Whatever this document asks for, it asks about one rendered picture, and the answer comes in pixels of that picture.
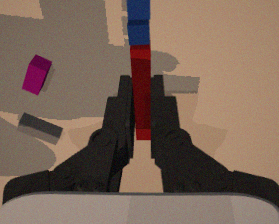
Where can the red rod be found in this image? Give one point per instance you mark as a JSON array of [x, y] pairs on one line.
[[141, 78]]

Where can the magenta block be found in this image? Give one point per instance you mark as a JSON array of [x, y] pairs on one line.
[[36, 74]]

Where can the small blue block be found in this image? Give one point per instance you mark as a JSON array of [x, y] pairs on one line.
[[138, 9], [138, 32]]

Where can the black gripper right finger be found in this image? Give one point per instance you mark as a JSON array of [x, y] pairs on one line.
[[188, 168]]

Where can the grey rectangular block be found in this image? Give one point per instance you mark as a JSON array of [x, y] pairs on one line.
[[39, 128]]

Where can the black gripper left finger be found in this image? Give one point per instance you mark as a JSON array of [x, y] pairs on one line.
[[98, 166]]

